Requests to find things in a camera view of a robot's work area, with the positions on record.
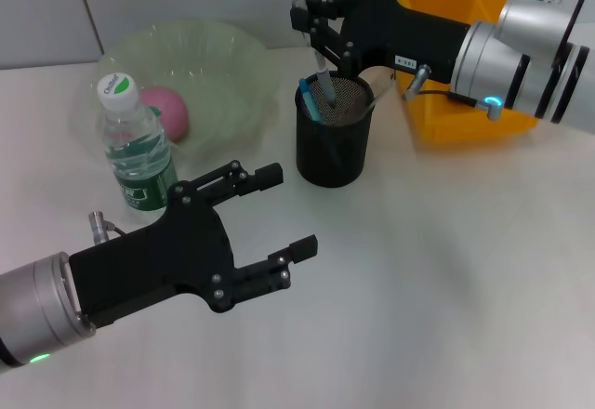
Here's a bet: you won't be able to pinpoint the pink toy peach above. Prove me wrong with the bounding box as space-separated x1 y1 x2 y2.
139 86 192 143

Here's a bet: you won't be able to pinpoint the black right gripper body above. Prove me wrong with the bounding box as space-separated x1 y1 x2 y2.
340 0 472 86

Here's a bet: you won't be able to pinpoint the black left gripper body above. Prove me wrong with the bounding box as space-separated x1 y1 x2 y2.
67 183 242 330

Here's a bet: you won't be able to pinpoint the yellow plastic storage bin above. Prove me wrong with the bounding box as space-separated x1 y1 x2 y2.
388 0 541 144

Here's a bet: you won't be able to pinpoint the translucent green plastic fruit bowl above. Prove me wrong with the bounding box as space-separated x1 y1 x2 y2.
90 17 280 154

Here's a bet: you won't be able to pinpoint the black mesh pen holder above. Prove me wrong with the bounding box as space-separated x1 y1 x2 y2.
294 73 377 189

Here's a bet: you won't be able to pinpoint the silver ballpoint pen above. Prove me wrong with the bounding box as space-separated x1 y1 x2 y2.
291 0 338 110

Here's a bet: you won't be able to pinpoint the blue sheathed scissors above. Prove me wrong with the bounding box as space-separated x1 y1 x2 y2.
297 78 343 171

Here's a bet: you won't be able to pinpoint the clear green-labelled water bottle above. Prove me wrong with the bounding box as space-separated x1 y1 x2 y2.
96 72 180 224

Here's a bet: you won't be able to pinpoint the right gripper cable with connector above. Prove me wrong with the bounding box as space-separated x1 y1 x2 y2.
402 64 506 122

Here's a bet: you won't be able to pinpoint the transparent plastic ruler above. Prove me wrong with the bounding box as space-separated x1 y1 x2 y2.
361 65 397 109

